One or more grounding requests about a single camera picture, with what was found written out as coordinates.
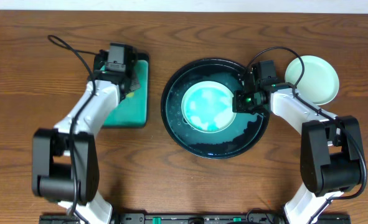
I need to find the mint green plate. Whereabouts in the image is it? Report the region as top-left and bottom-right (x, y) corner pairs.
(297, 55), (339, 105)
(181, 81), (236, 133)

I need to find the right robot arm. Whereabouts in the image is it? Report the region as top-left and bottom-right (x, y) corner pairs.
(233, 71), (367, 223)

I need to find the black rectangular sponge tray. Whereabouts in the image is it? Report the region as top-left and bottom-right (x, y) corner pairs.
(85, 54), (149, 128)

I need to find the round black serving tray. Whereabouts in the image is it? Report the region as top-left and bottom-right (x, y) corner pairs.
(161, 58), (270, 159)

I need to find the right black cable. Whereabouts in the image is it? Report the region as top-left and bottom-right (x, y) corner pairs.
(244, 46), (368, 224)

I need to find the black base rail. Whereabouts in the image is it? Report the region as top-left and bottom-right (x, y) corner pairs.
(38, 212), (351, 224)

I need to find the mint green plate top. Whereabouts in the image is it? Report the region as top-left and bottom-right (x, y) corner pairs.
(297, 55), (339, 105)

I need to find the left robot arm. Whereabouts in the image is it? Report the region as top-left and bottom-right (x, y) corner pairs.
(32, 53), (149, 224)

